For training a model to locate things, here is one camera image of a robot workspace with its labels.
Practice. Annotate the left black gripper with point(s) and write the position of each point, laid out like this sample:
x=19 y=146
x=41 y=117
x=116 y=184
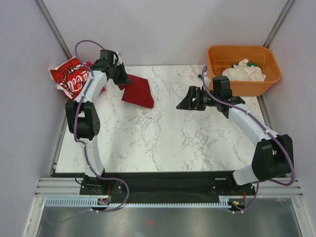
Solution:
x=124 y=79

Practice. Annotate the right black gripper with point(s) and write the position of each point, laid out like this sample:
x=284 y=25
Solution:
x=193 y=92

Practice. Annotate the dark red t shirt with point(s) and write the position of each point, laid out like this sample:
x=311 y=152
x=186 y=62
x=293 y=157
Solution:
x=137 y=93

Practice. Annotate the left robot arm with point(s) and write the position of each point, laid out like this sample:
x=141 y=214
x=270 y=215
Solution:
x=82 y=118

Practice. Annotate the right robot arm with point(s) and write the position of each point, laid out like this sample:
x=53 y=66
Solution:
x=273 y=156

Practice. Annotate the red coca cola t shirt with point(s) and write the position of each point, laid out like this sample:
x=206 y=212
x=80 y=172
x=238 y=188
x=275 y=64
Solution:
x=75 y=83

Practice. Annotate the red white patterned t shirt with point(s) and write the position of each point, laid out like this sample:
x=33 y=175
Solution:
x=61 y=73

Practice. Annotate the orange plastic bin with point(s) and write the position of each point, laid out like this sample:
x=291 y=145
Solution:
x=223 y=56

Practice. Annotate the green cloth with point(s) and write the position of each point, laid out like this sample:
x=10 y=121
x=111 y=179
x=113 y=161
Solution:
x=248 y=64

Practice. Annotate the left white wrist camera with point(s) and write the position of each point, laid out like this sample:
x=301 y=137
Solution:
x=118 y=60

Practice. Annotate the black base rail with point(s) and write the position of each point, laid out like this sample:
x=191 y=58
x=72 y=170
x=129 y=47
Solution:
x=165 y=187

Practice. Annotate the left aluminium corner post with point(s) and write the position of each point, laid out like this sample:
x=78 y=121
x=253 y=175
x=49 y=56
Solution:
x=53 y=27

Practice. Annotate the aluminium corner post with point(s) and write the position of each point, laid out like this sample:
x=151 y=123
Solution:
x=53 y=27
x=279 y=22

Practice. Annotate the right aluminium corner post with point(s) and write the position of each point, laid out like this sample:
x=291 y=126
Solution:
x=279 y=22

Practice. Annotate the white slotted cable duct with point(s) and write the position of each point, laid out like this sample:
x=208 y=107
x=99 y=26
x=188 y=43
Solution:
x=94 y=202

